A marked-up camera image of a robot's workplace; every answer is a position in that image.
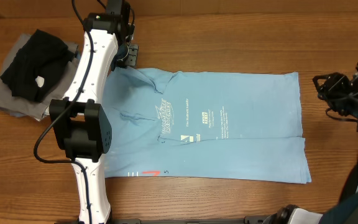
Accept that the light blue printed t-shirt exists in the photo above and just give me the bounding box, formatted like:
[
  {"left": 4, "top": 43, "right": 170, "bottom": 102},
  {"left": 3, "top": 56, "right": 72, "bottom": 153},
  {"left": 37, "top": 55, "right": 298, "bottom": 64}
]
[{"left": 103, "top": 68, "right": 311, "bottom": 184}]

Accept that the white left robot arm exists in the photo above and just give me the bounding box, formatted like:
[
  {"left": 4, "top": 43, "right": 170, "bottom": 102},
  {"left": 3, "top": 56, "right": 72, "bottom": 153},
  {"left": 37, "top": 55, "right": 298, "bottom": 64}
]
[{"left": 49, "top": 0, "right": 135, "bottom": 223}]

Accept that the black folded garment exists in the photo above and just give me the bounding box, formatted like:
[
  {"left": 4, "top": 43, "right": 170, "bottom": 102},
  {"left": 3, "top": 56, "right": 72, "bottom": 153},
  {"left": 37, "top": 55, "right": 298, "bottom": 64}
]
[{"left": 0, "top": 29, "right": 75, "bottom": 102}]

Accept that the grey folded garment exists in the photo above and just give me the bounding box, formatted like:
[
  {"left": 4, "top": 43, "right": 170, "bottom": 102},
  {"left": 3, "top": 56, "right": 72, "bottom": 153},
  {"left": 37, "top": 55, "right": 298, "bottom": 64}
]
[{"left": 0, "top": 34, "right": 79, "bottom": 121}]

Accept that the black table edge rail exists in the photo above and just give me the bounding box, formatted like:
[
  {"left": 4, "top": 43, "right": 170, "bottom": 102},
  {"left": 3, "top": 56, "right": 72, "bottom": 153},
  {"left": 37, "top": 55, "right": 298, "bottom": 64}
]
[{"left": 112, "top": 215, "right": 269, "bottom": 224}]

